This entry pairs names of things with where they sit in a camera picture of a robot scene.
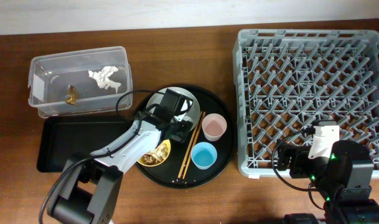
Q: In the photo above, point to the rectangular black tray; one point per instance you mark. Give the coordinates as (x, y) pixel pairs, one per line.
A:
(63, 136)

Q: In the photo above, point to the clear plastic bin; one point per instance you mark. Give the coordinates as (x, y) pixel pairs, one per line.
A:
(50, 76)

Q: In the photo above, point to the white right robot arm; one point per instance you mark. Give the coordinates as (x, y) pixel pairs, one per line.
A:
(343, 179)

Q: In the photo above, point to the pink cup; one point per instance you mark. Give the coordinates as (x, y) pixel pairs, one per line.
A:
(214, 126)

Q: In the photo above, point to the blue cup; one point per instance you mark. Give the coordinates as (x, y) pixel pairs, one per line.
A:
(204, 155)

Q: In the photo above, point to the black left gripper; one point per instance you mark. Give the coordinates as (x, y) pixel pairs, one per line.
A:
(185, 127)

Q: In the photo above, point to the grey dishwasher rack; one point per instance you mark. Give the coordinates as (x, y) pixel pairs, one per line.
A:
(285, 79)

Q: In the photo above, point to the food scraps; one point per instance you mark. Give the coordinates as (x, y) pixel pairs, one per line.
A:
(156, 156)

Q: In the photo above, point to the round black tray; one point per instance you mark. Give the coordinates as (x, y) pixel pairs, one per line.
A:
(166, 174)

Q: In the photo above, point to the left wooden chopstick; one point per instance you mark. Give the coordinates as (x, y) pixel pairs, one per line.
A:
(185, 157)

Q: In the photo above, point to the yellow bowl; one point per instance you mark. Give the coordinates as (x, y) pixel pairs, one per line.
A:
(169, 146)

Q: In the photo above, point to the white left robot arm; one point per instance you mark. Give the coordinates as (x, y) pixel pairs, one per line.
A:
(88, 188)

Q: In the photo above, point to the crumpled white tissue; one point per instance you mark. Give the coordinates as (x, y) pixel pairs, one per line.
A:
(102, 77)

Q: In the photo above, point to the pale green plate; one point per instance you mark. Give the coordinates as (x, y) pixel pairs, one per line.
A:
(193, 115)

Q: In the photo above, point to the brown food wrapper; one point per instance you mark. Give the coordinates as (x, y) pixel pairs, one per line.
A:
(71, 95)

